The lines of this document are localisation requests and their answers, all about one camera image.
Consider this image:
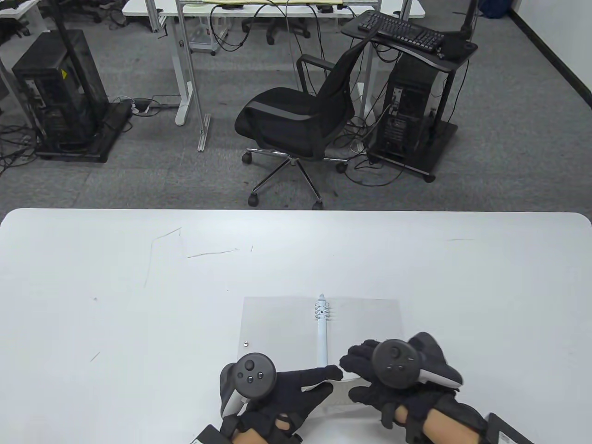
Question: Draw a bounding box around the person's right hand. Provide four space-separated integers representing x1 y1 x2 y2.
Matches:
339 339 463 430

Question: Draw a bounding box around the person's left hand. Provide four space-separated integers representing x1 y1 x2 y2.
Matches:
221 365 344 438

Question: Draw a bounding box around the person's left forearm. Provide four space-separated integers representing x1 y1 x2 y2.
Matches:
222 419 301 444

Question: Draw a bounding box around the person's right forearm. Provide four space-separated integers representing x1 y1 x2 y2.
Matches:
394 392 491 444

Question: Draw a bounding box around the black controller on right glove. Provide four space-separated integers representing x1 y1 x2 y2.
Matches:
371 332 463 390

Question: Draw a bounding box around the black controller on glove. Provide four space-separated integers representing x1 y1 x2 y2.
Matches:
371 332 463 390
219 352 278 418

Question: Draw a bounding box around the black controller on left glove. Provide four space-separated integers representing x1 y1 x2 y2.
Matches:
219 352 278 418

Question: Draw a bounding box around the black cart with keyboard tray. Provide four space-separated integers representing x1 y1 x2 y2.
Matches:
341 11 480 184

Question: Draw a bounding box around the black mesh office chair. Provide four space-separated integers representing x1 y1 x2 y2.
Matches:
234 34 371 211

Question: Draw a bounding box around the black low cart with pole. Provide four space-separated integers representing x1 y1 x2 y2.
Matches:
33 0 134 164

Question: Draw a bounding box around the white desk with metal legs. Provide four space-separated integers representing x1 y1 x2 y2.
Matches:
122 0 426 126

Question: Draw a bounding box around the black chair wheel base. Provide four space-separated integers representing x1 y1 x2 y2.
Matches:
240 18 311 46

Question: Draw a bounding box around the black keyboard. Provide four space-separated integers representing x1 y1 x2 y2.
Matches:
357 11 446 53

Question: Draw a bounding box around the black computer tower glass side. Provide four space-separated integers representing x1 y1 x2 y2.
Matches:
11 30 101 149

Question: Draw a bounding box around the dark blue bag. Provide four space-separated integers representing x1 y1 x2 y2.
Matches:
478 0 510 20

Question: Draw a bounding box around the small white desk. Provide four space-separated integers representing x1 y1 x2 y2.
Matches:
0 0 41 20

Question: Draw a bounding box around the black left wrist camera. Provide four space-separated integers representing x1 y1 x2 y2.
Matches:
191 424 224 444

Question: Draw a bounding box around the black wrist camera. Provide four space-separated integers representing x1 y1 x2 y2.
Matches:
191 424 224 444
485 413 538 444

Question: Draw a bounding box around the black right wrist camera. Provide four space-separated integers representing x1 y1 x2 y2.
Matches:
485 413 538 444

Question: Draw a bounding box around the tangle of black tower cables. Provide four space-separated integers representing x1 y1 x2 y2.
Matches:
331 83 419 187

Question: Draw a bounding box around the aluminium frame post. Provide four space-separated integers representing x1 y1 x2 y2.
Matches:
176 0 212 152

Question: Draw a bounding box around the bundle of black floor cables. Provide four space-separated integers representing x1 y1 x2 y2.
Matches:
0 123 39 178

